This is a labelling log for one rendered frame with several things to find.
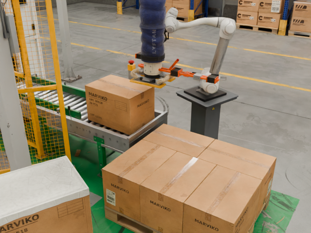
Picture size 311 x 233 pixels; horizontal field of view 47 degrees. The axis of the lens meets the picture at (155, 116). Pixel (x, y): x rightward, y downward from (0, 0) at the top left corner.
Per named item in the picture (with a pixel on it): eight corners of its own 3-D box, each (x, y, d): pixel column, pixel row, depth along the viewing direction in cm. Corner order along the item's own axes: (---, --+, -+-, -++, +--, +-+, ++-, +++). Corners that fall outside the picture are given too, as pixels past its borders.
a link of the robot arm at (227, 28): (214, 90, 385) (216, 98, 365) (199, 87, 384) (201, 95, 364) (236, 19, 352) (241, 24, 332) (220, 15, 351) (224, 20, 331)
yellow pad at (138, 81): (129, 82, 337) (129, 76, 335) (135, 78, 345) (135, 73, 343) (160, 88, 322) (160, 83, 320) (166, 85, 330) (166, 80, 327)
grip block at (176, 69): (169, 76, 323) (170, 69, 321) (174, 72, 331) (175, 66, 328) (177, 77, 319) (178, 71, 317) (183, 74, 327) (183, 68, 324)
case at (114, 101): (87, 119, 385) (84, 85, 367) (112, 107, 414) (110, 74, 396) (131, 135, 354) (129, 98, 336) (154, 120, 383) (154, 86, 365)
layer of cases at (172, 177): (104, 205, 322) (101, 168, 304) (163, 155, 397) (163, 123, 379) (228, 265, 264) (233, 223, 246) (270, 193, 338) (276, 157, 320)
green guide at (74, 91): (19, 78, 497) (17, 72, 493) (25, 76, 504) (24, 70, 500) (107, 104, 418) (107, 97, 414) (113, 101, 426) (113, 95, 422)
